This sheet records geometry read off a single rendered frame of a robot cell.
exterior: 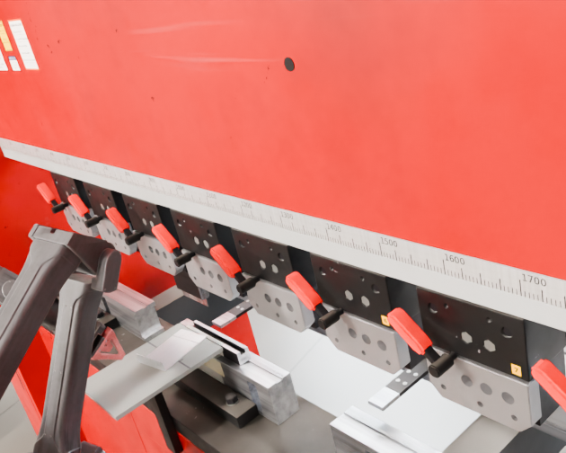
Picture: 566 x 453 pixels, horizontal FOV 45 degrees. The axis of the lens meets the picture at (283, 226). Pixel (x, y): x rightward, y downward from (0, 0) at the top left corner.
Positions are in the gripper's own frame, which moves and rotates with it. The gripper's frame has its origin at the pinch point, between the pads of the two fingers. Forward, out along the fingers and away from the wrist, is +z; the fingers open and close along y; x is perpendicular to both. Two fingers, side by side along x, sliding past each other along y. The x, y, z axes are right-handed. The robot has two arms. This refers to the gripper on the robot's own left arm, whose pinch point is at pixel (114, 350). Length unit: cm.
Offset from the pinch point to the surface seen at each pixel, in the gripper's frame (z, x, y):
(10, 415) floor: 90, 52, 185
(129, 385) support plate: 6.1, 4.1, -2.4
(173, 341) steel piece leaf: 13.2, -8.2, 2.3
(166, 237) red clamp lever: -12.0, -22.8, -12.3
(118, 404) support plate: 3.7, 8.3, -6.1
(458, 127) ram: -32, -38, -81
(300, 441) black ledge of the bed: 26.2, -4.0, -32.3
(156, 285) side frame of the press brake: 54, -25, 85
